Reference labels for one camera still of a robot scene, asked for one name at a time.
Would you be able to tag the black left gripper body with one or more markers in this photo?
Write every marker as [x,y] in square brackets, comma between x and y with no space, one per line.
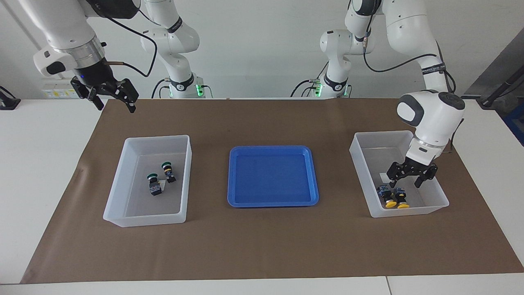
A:
[414,169]

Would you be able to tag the yellow push button switch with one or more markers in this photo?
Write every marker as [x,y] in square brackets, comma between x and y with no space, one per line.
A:
[402,198]
[385,194]

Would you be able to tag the white wall socket strip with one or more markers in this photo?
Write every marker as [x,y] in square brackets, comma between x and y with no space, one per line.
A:
[61,93]

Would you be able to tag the translucent white plastic box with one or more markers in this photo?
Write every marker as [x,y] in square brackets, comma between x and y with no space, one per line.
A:
[118,221]
[409,213]

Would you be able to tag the brown paper table mat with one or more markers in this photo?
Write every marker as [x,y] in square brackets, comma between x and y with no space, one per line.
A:
[262,246]

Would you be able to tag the black device on table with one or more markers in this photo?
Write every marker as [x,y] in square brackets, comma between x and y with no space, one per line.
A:
[6,102]

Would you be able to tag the green push button switch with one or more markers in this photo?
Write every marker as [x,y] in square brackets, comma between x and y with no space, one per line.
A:
[168,174]
[155,189]

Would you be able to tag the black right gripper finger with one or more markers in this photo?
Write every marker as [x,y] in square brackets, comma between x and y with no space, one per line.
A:
[82,90]
[129,92]

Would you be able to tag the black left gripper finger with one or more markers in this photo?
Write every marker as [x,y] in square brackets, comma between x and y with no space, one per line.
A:
[428,177]
[395,174]

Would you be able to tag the blue plastic tray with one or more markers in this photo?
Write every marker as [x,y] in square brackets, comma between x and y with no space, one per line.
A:
[272,176]

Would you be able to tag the black stand pole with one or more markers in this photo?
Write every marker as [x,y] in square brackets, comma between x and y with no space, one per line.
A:
[491,98]

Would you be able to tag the blue crate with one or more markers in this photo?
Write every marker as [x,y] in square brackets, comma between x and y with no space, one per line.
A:
[516,123]

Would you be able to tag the grey metal panel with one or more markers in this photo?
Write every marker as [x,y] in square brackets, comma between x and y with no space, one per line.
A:
[503,61]

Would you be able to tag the white wall conduit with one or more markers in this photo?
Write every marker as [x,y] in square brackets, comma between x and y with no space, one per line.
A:
[20,18]

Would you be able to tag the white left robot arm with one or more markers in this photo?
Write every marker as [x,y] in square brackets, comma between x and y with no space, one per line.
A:
[434,114]

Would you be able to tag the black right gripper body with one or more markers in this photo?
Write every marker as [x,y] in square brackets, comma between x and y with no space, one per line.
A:
[98,76]

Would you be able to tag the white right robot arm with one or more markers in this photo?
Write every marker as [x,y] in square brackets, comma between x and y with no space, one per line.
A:
[61,24]

